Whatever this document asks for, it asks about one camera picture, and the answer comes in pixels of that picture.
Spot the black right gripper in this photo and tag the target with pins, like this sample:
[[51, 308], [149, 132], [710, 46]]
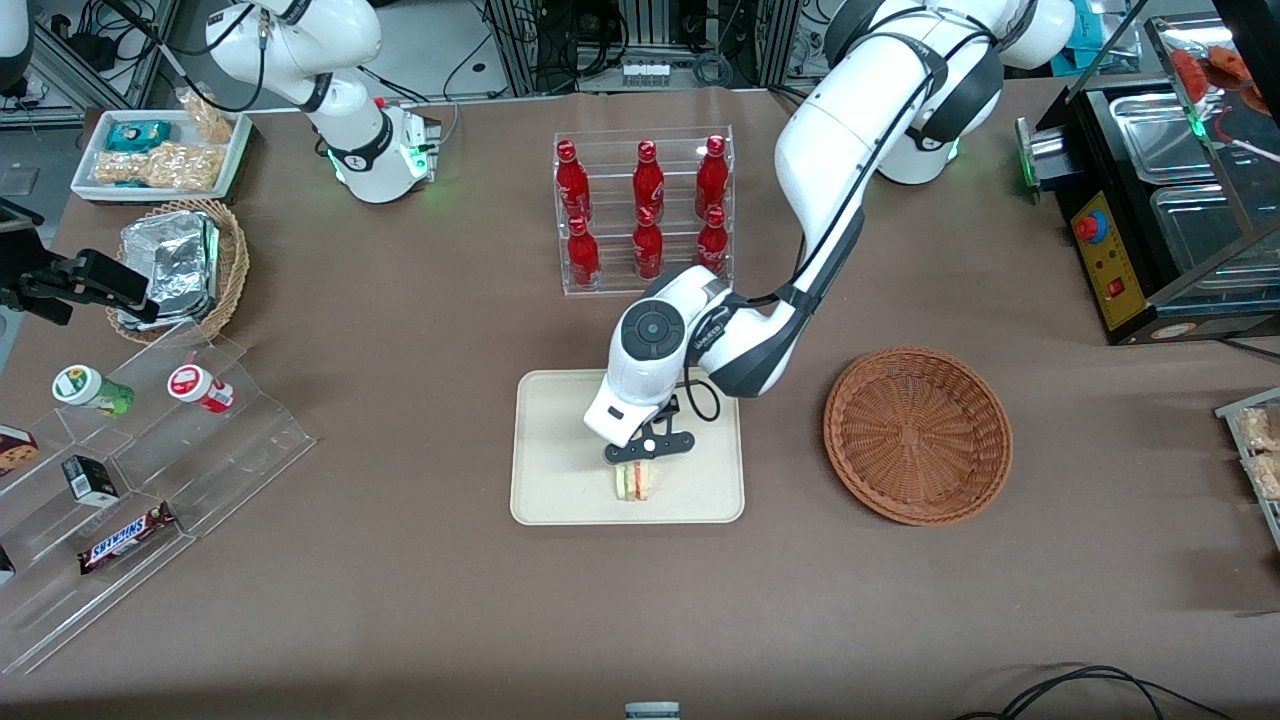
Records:
[[52, 279]]

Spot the triangle sandwich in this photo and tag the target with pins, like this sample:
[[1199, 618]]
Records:
[[636, 484]]

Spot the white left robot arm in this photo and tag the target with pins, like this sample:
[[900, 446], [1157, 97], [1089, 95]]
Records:
[[850, 130]]

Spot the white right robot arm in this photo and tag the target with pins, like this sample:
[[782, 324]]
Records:
[[350, 140]]

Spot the cream plastic serving tray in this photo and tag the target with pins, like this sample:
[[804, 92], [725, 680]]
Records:
[[560, 480]]

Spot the white snack tray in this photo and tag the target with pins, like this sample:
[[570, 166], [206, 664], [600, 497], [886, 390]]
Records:
[[85, 185]]

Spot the tan wicker basket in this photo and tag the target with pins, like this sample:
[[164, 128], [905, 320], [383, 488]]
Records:
[[232, 270]]

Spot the brown round wicker basket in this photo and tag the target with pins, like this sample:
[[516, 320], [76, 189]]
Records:
[[918, 436]]

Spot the grey tray with pastries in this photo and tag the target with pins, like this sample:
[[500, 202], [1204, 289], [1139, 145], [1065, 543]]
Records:
[[1235, 410]]

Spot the foil wrapped package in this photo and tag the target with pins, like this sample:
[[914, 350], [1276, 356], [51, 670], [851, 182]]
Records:
[[180, 305], [170, 245]]

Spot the green lidded yogurt cup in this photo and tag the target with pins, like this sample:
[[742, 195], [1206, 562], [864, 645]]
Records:
[[85, 385]]

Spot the clear bag of nuts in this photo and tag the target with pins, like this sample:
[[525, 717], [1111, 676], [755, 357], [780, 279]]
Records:
[[155, 168], [208, 115]]

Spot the red lidded yogurt cup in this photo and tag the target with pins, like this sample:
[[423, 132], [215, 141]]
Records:
[[195, 385]]

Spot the teal snack packet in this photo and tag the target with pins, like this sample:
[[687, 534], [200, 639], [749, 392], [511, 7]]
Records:
[[138, 135]]

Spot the clear acrylic bottle rack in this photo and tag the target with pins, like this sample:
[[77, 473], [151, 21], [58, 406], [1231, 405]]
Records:
[[610, 285]]

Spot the cookie box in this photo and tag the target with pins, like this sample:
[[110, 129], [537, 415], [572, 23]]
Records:
[[15, 450]]

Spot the small black carton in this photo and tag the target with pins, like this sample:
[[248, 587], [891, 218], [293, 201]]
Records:
[[92, 480]]

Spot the clear acrylic stepped shelf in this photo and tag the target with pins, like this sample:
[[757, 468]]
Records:
[[230, 450]]

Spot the red cola bottle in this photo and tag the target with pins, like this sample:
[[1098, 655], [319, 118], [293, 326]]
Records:
[[583, 258], [648, 180], [712, 245], [570, 180], [711, 175], [648, 250]]

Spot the small grey box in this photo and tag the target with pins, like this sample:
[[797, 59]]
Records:
[[652, 712]]

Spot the snickers chocolate bar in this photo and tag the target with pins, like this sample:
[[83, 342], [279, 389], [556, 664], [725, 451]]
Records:
[[125, 540]]

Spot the white power strip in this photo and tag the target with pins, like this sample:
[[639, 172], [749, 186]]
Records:
[[645, 72]]

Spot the black food warmer yellow panel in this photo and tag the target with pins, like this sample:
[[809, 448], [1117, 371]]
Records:
[[1110, 250]]

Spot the steel warmer pan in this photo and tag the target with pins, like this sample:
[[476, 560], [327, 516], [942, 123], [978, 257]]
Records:
[[1200, 235], [1160, 135]]

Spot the blue box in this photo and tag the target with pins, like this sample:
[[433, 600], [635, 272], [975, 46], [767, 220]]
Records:
[[1080, 40]]

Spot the wrapped pastry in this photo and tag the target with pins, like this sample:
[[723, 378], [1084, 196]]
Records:
[[1266, 478], [1262, 430]]

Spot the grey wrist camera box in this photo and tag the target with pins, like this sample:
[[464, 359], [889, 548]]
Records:
[[615, 405]]

